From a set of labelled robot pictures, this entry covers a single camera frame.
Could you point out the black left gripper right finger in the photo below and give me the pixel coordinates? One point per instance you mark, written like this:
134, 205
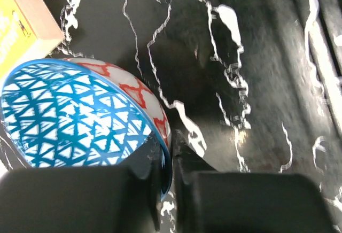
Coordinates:
212, 201

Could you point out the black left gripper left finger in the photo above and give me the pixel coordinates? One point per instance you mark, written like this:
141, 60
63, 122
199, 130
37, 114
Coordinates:
120, 198

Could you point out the blue triangle patterned bowl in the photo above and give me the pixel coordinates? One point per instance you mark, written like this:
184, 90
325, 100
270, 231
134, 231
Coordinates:
81, 112

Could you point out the orange green paperback book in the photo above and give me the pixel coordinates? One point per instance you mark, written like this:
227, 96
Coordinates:
28, 32

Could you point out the wire dish rack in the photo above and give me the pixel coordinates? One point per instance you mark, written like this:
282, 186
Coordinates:
322, 34

